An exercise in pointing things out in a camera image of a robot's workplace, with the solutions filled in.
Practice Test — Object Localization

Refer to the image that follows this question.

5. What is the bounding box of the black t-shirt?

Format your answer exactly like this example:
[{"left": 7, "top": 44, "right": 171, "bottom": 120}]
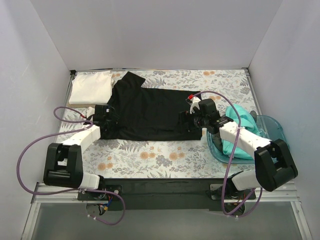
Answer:
[{"left": 101, "top": 72, "right": 202, "bottom": 141}]

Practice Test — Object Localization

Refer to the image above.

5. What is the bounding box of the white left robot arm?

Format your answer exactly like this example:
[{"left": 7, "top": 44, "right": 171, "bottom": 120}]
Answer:
[{"left": 43, "top": 105, "right": 122, "bottom": 200}]

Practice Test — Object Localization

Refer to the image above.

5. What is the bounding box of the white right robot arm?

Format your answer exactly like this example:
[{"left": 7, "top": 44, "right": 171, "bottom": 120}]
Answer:
[{"left": 180, "top": 95, "right": 298, "bottom": 199}]

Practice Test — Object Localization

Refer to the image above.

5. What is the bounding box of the folded white t-shirt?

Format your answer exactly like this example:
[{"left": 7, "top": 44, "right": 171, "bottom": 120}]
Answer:
[{"left": 68, "top": 71, "right": 114, "bottom": 105}]

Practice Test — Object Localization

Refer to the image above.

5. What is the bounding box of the brown cardboard board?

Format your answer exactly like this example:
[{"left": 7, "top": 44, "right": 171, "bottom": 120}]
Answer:
[{"left": 66, "top": 103, "right": 108, "bottom": 108}]

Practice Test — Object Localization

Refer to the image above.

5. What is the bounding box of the floral patterned table mat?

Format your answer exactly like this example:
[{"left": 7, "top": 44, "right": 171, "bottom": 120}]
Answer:
[{"left": 48, "top": 69, "right": 279, "bottom": 179}]

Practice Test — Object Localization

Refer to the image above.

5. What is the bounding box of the teal t-shirt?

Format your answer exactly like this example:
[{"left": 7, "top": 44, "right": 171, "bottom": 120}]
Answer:
[{"left": 219, "top": 103, "right": 265, "bottom": 160}]

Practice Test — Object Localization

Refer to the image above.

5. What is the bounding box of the teal plastic basket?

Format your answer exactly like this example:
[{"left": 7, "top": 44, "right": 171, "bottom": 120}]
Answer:
[{"left": 206, "top": 115, "right": 286, "bottom": 165}]

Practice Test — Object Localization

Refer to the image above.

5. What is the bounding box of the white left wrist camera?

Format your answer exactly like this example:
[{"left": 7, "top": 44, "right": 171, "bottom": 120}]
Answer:
[{"left": 85, "top": 106, "right": 95, "bottom": 121}]

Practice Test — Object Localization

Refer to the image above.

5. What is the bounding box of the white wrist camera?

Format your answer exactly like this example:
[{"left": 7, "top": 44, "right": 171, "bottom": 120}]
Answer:
[
  {"left": 186, "top": 95, "right": 201, "bottom": 114},
  {"left": 85, "top": 106, "right": 95, "bottom": 121}
]

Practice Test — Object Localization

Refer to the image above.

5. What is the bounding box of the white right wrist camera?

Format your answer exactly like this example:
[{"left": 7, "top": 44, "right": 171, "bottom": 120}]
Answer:
[{"left": 186, "top": 95, "right": 201, "bottom": 114}]

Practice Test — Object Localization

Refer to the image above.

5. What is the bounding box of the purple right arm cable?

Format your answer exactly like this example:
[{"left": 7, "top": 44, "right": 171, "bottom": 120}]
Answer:
[{"left": 189, "top": 90, "right": 263, "bottom": 217}]

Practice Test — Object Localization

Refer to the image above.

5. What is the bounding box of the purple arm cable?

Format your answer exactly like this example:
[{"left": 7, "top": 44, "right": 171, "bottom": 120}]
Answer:
[
  {"left": 16, "top": 106, "right": 126, "bottom": 226},
  {"left": 189, "top": 90, "right": 263, "bottom": 217}
]

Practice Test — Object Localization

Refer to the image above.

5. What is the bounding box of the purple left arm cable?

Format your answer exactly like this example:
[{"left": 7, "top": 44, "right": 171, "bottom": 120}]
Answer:
[{"left": 16, "top": 106, "right": 126, "bottom": 226}]

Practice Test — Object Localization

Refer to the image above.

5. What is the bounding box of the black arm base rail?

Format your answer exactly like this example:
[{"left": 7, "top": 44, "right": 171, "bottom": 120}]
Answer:
[{"left": 77, "top": 177, "right": 257, "bottom": 213}]

